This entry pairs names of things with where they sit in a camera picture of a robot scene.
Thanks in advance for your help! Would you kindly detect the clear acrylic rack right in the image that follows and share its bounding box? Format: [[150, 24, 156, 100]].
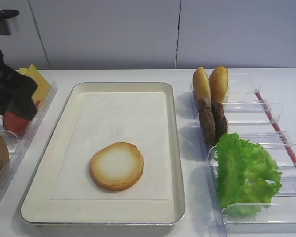
[[190, 67, 296, 237]]

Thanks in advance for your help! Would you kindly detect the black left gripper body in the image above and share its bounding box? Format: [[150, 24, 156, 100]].
[[0, 63, 38, 121]]

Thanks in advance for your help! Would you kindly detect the red rail strip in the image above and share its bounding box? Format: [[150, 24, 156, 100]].
[[264, 106, 296, 169]]

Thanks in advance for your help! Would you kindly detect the white paper liner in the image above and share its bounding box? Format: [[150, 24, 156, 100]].
[[51, 92, 171, 200]]

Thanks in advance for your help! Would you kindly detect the clear acrylic rack left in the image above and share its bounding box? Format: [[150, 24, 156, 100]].
[[0, 70, 58, 202]]

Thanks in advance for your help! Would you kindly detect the bun bottom half pale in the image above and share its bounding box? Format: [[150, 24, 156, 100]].
[[89, 142, 144, 191]]

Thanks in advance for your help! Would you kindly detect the bun top half inner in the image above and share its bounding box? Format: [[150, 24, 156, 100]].
[[209, 66, 229, 103]]

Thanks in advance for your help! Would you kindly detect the brown meat patty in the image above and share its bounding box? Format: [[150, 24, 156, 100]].
[[211, 102, 228, 145], [198, 97, 216, 146]]

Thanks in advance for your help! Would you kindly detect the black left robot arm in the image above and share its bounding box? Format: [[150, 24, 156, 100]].
[[0, 50, 38, 121]]

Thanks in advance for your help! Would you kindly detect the brown meat patty inner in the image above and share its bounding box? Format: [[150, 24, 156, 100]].
[[211, 102, 228, 145]]

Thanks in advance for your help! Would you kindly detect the yellow cheese slice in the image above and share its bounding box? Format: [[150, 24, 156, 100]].
[[18, 68, 28, 75]]

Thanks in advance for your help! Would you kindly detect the red tomato slice large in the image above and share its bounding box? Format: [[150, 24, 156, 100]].
[[3, 98, 41, 136]]

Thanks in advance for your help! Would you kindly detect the orange cheese slice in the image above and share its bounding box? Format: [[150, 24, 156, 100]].
[[31, 65, 51, 102]]

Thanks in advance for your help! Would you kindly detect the clear acrylic rack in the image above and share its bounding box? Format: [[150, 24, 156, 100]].
[[190, 67, 296, 237], [0, 70, 58, 202]]

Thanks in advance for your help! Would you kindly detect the green lettuce leaf front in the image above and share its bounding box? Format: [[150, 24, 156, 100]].
[[215, 133, 282, 217]]

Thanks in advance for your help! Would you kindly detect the cream metal tray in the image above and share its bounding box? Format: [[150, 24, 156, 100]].
[[20, 82, 185, 226]]

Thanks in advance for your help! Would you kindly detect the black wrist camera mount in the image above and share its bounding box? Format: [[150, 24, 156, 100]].
[[0, 9, 19, 35]]

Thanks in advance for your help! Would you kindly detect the brown meat patty outer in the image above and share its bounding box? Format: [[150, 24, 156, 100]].
[[198, 97, 216, 146]]

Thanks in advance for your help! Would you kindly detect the bun top half outer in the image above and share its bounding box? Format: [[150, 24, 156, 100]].
[[192, 67, 211, 100]]

